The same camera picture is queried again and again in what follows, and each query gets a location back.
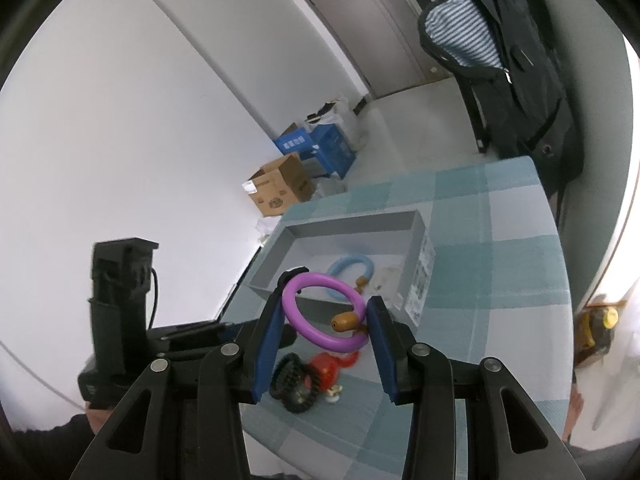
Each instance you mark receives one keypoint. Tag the grey rectangular box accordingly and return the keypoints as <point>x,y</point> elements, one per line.
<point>350,222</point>

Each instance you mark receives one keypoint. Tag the large blue carton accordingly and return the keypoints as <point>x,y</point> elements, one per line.
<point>332,150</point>

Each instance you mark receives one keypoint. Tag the black metal rack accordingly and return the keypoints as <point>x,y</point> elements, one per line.
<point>477,120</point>

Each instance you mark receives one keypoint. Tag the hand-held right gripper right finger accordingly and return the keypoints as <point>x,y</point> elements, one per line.
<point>385,355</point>

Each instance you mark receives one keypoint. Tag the person's left hand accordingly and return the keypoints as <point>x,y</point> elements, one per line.
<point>96,417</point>

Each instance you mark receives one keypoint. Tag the brown cardboard box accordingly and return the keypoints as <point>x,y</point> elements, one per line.
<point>280,185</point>

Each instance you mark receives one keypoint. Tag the white plastic bag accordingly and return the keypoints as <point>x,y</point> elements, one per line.
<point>347,115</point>

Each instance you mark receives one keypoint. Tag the grey door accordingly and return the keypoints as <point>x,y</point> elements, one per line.
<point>380,30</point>

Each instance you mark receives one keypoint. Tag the teal checked tablecloth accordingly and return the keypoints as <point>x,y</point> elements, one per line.
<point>500,285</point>

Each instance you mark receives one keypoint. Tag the small blue carton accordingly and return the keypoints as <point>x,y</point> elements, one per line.
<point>292,141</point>

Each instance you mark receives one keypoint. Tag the yellow capped bottle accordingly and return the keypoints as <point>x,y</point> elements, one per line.
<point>597,330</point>

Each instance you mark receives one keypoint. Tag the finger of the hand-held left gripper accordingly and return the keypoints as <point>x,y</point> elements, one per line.
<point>235,332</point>

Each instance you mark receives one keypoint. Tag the dark hanging jacket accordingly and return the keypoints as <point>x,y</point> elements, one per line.
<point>535,70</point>

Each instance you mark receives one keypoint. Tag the person's left forearm dark sleeve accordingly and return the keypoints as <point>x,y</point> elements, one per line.
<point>50,450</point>

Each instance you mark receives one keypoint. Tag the blue striped shirt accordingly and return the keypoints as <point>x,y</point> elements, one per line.
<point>462,27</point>

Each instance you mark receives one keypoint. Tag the red round ornament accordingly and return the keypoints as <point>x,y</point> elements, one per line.
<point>325,372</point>

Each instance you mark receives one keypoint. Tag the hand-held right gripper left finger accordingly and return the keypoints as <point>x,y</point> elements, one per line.
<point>265,355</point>

